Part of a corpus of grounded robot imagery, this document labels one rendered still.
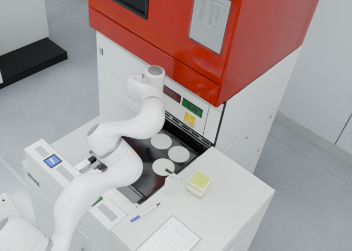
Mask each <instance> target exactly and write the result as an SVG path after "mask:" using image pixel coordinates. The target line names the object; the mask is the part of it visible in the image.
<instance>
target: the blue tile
mask: <svg viewBox="0 0 352 251"><path fill-rule="evenodd" d="M45 162H46V163H47V164H49V165H50V166H51V167H52V166H54V165H55V164H57V163H58V162H60V160H59V159H58V158H57V157H56V156H54V155H53V156H52V157H50V158H49V159H47V160H45Z"/></svg>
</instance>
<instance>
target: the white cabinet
mask: <svg viewBox="0 0 352 251"><path fill-rule="evenodd" d="M22 166H23V170H24V174H25V178H26V182H27V187H28V191H29V195H30V199H31V203H32V207H33V210H34V214H35V218H36V222H37V226H38V228H39V229H40V230H41V232H42V233H43V234H44V235H45V236H47V237H48V238H51V237H52V235H53V233H54V218H53V208H54V204H55V202H56V200H57V198H56V197H55V196H54V195H53V194H52V193H51V192H50V191H49V190H48V189H47V188H46V187H45V186H44V185H43V184H42V183H41V182H40V181H39V180H38V179H37V178H36V177H35V176H34V175H33V174H32V173H31V172H30V171H29V170H28V169H27V168H26V167H25V166H24V165H23V164H22ZM265 212H266V211H265ZM265 212H264V213H263V215H262V216H261V217H260V218H259V219H258V220H257V221H256V222H255V224H254V225H253V226H252V227H251V228H250V229H249V230H248V231H247V233H246V234H245V235H244V236H243V237H242V238H241V239H240V240H239V242H238V243H237V244H236V245H235V246H234V247H233V248H232V249H231V251H247V250H248V248H249V246H250V244H251V242H252V240H253V238H254V236H255V233H256V231H257V229H258V227H259V225H260V223H261V221H262V219H263V216H264V214H265ZM69 251H111V249H108V248H107V247H106V246H105V245H104V244H103V243H102V242H101V241H100V240H99V239H98V238H97V237H96V236H95V235H94V234H93V233H92V232H91V231H90V230H89V229H88V228H87V227H86V226H85V225H84V224H83V223H82V222H81V221H80V222H79V223H78V225H77V227H76V229H75V232H74V234H73V237H72V241H71V245H70V249H69Z"/></svg>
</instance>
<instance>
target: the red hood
mask: <svg viewBox="0 0 352 251"><path fill-rule="evenodd" d="M318 2H319V0H88V4H89V26H90V27H92V28H93V29H95V30H96V31H98V32H100V33H101V34H102V35H104V36H105V37H107V38H109V39H110V40H112V41H113V42H115V43H117V44H118V45H120V46H121V47H123V48H124V49H126V50H127V51H129V52H130V53H132V54H134V55H135V56H137V57H138V58H139V59H141V60H143V61H144V62H146V63H147V64H149V65H151V66H160V67H162V68H163V69H164V70H165V75H166V76H168V77H169V78H171V79H172V80H174V81H175V82H177V83H178V84H180V85H181V86H183V87H184V88H186V89H188V90H189V91H191V92H192V93H194V94H195V95H197V96H198V97H200V98H202V99H203V100H205V101H206V102H208V103H209V104H211V105H212V106H214V107H215V108H217V107H219V106H220V105H221V104H223V103H224V102H225V101H227V100H228V99H229V98H231V97H232V96H233V95H235V94H236V93H237V92H239V91H240V90H241V89H243V88H244V87H245V86H247V85H248V84H249V83H251V82H252V81H253V80H255V79H256V78H257V77H259V76H260V75H262V74H263V73H264V72H266V71H267V70H269V69H270V68H271V67H272V66H274V65H275V64H276V63H278V62H279V61H280V60H282V59H283V58H285V57H286V56H287V55H289V54H290V53H291V52H293V51H294V50H295V49H296V48H298V47H299V46H301V45H302V43H303V41H304V38H305V35H306V33H307V30H308V28H309V25H310V23H311V20H312V18H313V15H314V12H315V10H316V7H317V5H318Z"/></svg>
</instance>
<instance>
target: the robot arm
mask: <svg viewBox="0 0 352 251"><path fill-rule="evenodd" d="M164 77H165V70H164V69H163V68H162V67H160V66H149V67H147V68H146V69H145V74H141V73H131V74H130V75H129V76H128V77H127V80H126V92H127V94H128V96H129V97H130V98H131V99H132V100H133V101H135V102H137V103H140V109H139V114H138V115H137V116H136V117H134V118H132V119H129V120H126V121H112V122H102V123H99V124H96V125H94V126H93V127H92V128H91V129H90V130H89V132H88V133H87V137H86V141H87V145H88V146H89V148H90V149H91V151H92V152H94V153H95V154H96V155H97V156H98V157H99V159H100V160H101V161H102V162H103V163H105V164H106V165H107V170H106V171H105V172H103V173H83V174H80V175H78V176H77V177H75V178H74V179H73V180H72V181H71V182H70V183H69V184H68V185H67V187H66V188H65V189H64V190H63V191H62V192H61V194H60V195H59V197H58V198H57V200H56V202H55V204H54V208H53V218H54V233H53V235H52V237H51V238H48V237H47V236H45V235H44V234H43V233H42V232H41V231H40V230H38V229H37V228H36V227H34V226H33V225H32V224H31V223H29V222H28V221H27V220H25V219H24V218H22V217H20V216H15V215H12V214H9V213H0V251H69V249H70V245H71V241H72V237H73V234H74V232H75V229H76V227H77V225H78V223H79V222H80V220H81V219H82V217H83V216H84V215H85V213H86V212H87V211H88V210H89V209H90V207H91V206H92V205H93V204H94V203H95V201H96V200H97V199H98V198H99V197H100V196H101V195H102V194H103V193H105V192H106V191H108V190H111V189H114V188H118V187H124V186H127V185H130V184H132V183H134V182H135V181H137V180H138V179H139V177H140V176H141V174H142V170H143V164H142V160H141V159H140V157H139V156H138V155H137V153H136V152H135V151H134V150H133V149H132V148H131V147H130V146H129V145H128V144H127V143H126V141H125V140H124V139H123V138H122V136H126V137H131V138H136V139H148V138H151V137H152V136H154V135H155V134H157V133H158V132H159V131H160V130H161V129H162V127H163V125H164V122H165V103H164V93H163V86H164Z"/></svg>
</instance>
